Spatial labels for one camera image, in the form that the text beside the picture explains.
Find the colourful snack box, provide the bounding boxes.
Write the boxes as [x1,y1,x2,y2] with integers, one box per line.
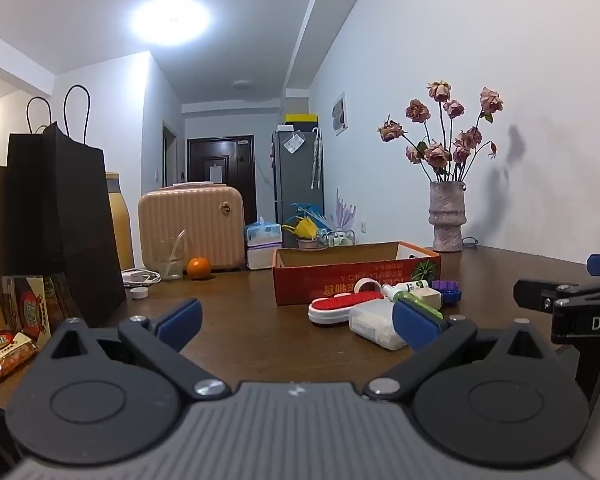
[1,273,74,350]

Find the red white lint brush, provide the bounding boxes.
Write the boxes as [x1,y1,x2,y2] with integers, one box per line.
[307,277,388,327]

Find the dark brown door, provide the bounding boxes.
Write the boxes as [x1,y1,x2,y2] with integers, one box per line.
[187,135,257,227]

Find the wire rack with bottles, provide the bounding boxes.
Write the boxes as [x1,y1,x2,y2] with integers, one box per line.
[317,227,357,250]

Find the white charger cable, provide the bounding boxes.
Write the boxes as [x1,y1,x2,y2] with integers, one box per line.
[121,267,162,289]

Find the grey refrigerator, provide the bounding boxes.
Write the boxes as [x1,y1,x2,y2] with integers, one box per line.
[272,128,325,231]

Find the blue plastic item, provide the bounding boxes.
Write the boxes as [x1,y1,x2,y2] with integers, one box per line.
[289,202,327,221]

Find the white plastic container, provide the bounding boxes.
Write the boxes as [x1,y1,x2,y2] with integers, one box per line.
[399,292,445,320]

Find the dried pink roses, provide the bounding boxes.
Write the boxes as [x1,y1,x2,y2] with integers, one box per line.
[377,80,505,184]

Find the red gold snack packet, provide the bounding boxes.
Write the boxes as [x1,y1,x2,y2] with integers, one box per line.
[0,328,39,386]

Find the folded umbrella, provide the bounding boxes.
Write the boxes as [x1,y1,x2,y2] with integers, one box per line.
[310,127,326,191]

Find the pink ribbed suitcase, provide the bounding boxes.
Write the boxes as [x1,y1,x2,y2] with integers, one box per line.
[138,183,245,274]

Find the side door frame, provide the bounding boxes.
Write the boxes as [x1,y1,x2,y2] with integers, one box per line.
[162,120,181,187]

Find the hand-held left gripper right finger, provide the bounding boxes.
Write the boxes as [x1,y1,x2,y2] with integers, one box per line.
[362,297,558,403]

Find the black paper bag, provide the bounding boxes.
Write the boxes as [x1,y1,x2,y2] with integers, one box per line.
[2,84,127,332]

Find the round ceiling light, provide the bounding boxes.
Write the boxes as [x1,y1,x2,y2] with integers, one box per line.
[132,0,212,46]

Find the orange cardboard box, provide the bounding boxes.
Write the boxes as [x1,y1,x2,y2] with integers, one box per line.
[272,241,442,307]

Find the pink textured vase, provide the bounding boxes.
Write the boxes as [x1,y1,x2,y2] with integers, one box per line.
[428,181,467,253]

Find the clear glass with straw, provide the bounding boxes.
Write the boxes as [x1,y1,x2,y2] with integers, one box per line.
[152,229,187,281]

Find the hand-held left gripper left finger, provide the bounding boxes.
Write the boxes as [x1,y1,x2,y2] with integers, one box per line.
[40,298,231,402]

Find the orange fruit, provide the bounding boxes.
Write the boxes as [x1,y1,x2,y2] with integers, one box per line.
[187,256,211,280]

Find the purple decorative plant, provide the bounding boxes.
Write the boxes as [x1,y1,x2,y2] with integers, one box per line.
[330,188,362,233]

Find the white plastic box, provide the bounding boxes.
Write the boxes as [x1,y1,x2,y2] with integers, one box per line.
[349,301,411,352]

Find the white wall panel box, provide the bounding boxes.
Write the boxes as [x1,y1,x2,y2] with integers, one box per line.
[331,92,348,137]

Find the yellow bottle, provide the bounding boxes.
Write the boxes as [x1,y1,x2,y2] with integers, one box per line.
[105,172,135,272]

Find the white green bottle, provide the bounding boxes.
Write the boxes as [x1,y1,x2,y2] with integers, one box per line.
[381,280,431,301]

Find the white purple tissue pack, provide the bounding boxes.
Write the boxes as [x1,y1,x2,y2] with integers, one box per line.
[246,244,283,270]

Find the yellow watering can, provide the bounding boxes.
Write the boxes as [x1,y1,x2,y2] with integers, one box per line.
[282,216,321,240]

